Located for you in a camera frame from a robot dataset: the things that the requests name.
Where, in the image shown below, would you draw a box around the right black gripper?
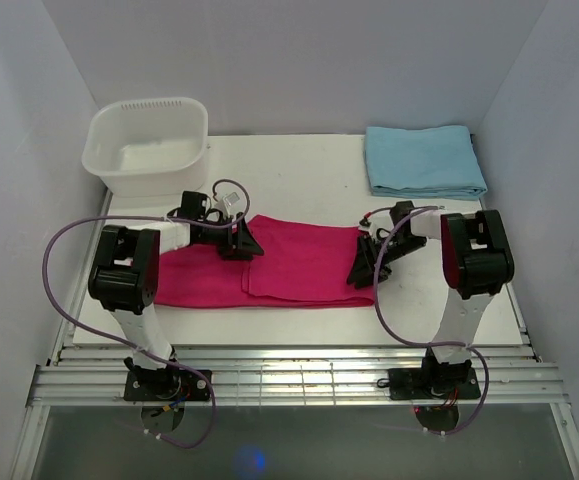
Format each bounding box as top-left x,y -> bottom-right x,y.
346,234 -> 427,289

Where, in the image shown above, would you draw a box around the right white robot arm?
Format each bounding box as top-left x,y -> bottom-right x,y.
347,201 -> 515,400

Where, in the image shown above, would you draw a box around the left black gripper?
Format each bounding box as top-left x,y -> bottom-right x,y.
199,212 -> 263,260

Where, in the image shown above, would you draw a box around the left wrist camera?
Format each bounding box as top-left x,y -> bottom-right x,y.
213,192 -> 240,222

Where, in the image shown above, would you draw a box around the pink trousers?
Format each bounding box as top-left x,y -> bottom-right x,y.
155,215 -> 374,309

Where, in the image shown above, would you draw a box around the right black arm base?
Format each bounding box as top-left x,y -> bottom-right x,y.
376,368 -> 481,400

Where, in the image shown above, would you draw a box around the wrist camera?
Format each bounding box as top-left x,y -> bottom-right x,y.
213,192 -> 240,222
358,212 -> 387,240

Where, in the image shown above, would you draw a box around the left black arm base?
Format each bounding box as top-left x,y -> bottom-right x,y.
123,367 -> 210,403

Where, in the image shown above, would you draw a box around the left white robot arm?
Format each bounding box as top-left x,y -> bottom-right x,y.
88,191 -> 264,400

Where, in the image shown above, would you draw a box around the folded light blue trousers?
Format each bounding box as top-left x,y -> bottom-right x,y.
364,125 -> 488,200

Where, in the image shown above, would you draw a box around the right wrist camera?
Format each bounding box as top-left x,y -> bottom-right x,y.
358,212 -> 387,240

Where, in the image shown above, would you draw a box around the white plastic basket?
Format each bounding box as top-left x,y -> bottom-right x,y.
81,97 -> 208,198

